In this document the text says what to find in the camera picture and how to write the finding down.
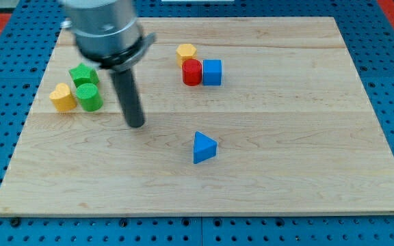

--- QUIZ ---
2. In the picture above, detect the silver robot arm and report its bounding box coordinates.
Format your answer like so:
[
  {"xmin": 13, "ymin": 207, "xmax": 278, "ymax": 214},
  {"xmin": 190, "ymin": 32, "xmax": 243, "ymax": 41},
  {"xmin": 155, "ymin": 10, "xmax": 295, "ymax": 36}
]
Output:
[{"xmin": 60, "ymin": 0, "xmax": 156, "ymax": 71}]

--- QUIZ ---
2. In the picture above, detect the yellow hexagon block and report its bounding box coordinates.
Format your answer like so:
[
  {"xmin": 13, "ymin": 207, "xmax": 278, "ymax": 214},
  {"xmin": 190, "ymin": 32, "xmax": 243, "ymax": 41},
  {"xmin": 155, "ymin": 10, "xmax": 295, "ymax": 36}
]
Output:
[{"xmin": 176, "ymin": 44, "xmax": 197, "ymax": 68}]

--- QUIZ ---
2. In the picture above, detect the green star block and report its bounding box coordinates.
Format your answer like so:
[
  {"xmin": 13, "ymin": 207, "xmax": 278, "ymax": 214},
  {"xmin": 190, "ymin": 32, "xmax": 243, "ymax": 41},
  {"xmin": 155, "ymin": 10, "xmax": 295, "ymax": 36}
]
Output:
[{"xmin": 68, "ymin": 63, "xmax": 99, "ymax": 87}]

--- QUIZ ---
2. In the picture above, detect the blue triangle block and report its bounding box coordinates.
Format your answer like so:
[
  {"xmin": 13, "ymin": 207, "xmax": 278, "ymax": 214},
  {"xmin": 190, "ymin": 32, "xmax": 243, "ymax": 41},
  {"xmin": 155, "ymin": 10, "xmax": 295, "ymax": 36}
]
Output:
[{"xmin": 193, "ymin": 131, "xmax": 218, "ymax": 164}]

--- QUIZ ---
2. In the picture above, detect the red cylinder block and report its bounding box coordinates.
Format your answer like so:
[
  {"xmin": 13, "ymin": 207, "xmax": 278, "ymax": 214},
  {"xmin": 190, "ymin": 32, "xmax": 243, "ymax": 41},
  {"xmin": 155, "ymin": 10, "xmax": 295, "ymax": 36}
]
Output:
[{"xmin": 182, "ymin": 59, "xmax": 202, "ymax": 86}]

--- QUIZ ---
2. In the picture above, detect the blue cube block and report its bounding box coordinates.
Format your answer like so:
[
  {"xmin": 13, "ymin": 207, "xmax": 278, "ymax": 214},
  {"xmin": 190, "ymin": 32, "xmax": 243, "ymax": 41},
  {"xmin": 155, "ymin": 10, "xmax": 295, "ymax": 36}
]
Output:
[{"xmin": 202, "ymin": 59, "xmax": 222, "ymax": 86}]

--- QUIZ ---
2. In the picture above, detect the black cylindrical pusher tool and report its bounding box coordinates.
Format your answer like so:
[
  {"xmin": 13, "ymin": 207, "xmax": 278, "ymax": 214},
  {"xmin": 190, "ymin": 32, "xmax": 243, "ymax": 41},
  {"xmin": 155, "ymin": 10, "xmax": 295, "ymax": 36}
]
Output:
[{"xmin": 110, "ymin": 69, "xmax": 145, "ymax": 128}]

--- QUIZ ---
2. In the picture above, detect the wooden board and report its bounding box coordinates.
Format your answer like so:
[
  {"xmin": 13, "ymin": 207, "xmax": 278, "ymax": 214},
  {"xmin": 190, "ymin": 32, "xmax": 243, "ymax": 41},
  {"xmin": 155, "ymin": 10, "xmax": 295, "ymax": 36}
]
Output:
[{"xmin": 0, "ymin": 17, "xmax": 394, "ymax": 217}]

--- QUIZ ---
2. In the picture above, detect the green cylinder block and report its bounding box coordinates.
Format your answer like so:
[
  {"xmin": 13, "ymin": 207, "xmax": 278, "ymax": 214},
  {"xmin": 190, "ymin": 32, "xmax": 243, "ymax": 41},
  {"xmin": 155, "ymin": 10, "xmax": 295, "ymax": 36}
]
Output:
[{"xmin": 76, "ymin": 83, "xmax": 103, "ymax": 112}]

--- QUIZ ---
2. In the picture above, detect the yellow heart block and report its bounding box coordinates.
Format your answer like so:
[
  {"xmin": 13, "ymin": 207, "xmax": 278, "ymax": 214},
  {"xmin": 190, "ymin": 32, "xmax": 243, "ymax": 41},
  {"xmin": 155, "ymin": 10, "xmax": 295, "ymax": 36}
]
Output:
[{"xmin": 49, "ymin": 83, "xmax": 77, "ymax": 112}]

